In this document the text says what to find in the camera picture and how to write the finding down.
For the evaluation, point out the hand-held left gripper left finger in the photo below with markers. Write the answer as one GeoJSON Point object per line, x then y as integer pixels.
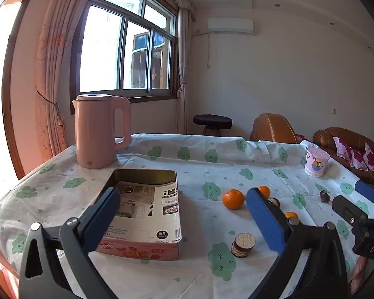
{"type": "Point", "coordinates": [102, 215]}

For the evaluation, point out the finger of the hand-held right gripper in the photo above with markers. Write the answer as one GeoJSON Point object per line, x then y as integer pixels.
{"type": "Point", "coordinates": [346, 207]}
{"type": "Point", "coordinates": [366, 190]}

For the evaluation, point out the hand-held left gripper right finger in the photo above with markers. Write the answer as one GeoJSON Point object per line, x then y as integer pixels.
{"type": "Point", "coordinates": [265, 221]}

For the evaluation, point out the sesame topped brown cake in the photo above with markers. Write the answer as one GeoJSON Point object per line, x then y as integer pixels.
{"type": "Point", "coordinates": [274, 202]}
{"type": "Point", "coordinates": [243, 245]}

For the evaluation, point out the dark chocolate pastry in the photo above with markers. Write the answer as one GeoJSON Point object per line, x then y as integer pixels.
{"type": "Point", "coordinates": [324, 196]}

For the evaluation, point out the small orange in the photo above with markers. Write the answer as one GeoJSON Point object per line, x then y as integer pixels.
{"type": "Point", "coordinates": [265, 190]}
{"type": "Point", "coordinates": [290, 215]}

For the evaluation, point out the large orange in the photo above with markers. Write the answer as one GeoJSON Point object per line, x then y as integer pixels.
{"type": "Point", "coordinates": [233, 199]}

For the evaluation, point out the pink metal tray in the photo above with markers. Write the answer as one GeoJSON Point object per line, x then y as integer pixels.
{"type": "Point", "coordinates": [143, 177]}

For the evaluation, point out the person's right hand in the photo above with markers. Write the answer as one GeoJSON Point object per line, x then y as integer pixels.
{"type": "Point", "coordinates": [358, 275]}

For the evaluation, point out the pink floral cushion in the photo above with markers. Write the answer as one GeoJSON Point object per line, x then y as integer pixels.
{"type": "Point", "coordinates": [352, 154]}

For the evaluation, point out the pink cartoon cup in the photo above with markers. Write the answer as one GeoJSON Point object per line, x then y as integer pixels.
{"type": "Point", "coordinates": [316, 163]}

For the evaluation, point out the brown leather sofa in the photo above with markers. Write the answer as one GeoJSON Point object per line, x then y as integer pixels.
{"type": "Point", "coordinates": [346, 134]}

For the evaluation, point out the pink electric kettle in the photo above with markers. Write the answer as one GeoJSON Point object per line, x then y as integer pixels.
{"type": "Point", "coordinates": [93, 130]}

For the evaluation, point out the black round stool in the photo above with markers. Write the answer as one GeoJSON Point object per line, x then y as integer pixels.
{"type": "Point", "coordinates": [212, 122]}

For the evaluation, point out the pink patterned curtain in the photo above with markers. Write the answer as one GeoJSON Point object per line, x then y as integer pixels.
{"type": "Point", "coordinates": [50, 68]}

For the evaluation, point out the sliding glass window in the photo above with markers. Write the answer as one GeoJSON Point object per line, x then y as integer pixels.
{"type": "Point", "coordinates": [102, 53]}

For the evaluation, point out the pale narrow curtain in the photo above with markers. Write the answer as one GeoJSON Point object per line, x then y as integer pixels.
{"type": "Point", "coordinates": [184, 68]}

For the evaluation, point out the white air conditioner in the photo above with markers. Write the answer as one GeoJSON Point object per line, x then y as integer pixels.
{"type": "Point", "coordinates": [230, 26]}

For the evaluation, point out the wooden door frame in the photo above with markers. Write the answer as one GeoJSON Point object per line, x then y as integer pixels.
{"type": "Point", "coordinates": [11, 99]}

